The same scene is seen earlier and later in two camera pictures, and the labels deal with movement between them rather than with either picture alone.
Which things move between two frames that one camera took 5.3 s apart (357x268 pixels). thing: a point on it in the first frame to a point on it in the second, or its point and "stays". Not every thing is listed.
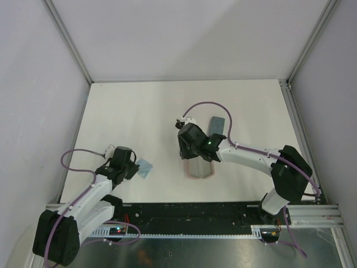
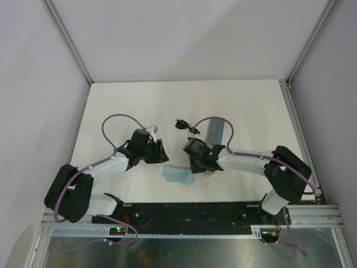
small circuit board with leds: [117, 230] stays
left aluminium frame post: [64, 33] stays
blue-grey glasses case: [217, 125] stays
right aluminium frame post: [313, 41] stays
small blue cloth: [144, 168] to [176, 173]
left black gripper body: [130, 169] to [152, 153]
